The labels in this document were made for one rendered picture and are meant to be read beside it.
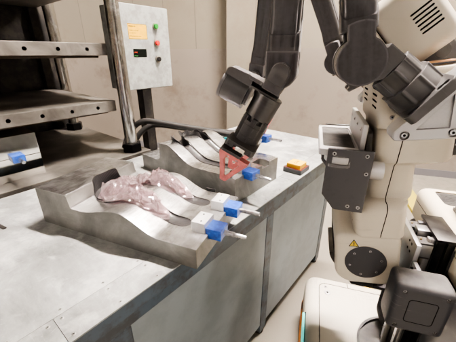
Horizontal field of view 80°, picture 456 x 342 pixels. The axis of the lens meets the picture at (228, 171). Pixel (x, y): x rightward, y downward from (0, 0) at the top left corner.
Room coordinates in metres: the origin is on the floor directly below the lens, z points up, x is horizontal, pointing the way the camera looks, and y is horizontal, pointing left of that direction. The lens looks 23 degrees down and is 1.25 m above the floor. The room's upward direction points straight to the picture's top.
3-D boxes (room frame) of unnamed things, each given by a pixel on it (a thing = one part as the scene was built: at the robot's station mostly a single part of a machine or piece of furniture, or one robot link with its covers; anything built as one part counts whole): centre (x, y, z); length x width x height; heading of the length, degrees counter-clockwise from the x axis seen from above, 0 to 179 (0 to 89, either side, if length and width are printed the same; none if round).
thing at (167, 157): (1.02, 0.09, 0.87); 0.50 x 0.26 x 0.14; 50
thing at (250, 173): (0.80, -0.08, 0.89); 0.13 x 0.05 x 0.05; 50
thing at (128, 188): (0.70, 0.24, 0.90); 0.26 x 0.18 x 0.08; 67
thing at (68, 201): (0.69, 0.25, 0.85); 0.50 x 0.26 x 0.11; 67
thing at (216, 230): (0.54, 0.02, 0.85); 0.13 x 0.05 x 0.05; 67
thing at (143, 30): (1.63, 0.49, 0.73); 0.30 x 0.22 x 1.47; 140
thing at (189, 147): (1.00, 0.08, 0.92); 0.35 x 0.16 x 0.09; 50
